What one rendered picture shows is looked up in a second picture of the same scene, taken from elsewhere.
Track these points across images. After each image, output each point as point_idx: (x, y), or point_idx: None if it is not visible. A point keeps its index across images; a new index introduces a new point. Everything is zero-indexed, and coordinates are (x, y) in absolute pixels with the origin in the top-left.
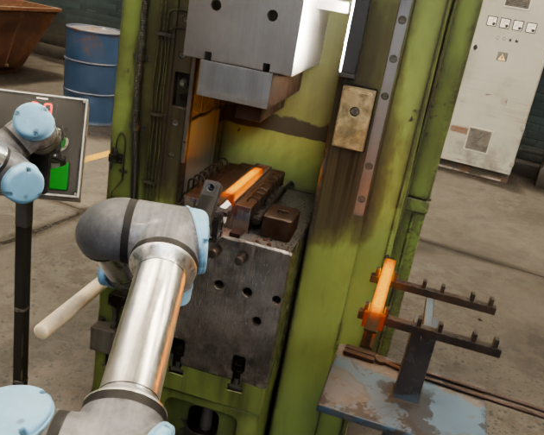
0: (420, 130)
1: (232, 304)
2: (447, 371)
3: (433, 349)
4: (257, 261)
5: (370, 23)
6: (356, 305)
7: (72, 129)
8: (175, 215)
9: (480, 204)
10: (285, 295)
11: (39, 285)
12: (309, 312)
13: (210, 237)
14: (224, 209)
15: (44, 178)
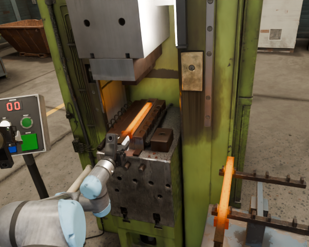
0: (236, 70)
1: (144, 189)
2: (276, 170)
3: (268, 158)
4: (152, 167)
5: (190, 8)
6: (217, 172)
7: (33, 113)
8: (46, 217)
9: (281, 67)
10: (172, 182)
11: (73, 160)
12: (191, 179)
13: (118, 164)
14: (122, 146)
15: (6, 160)
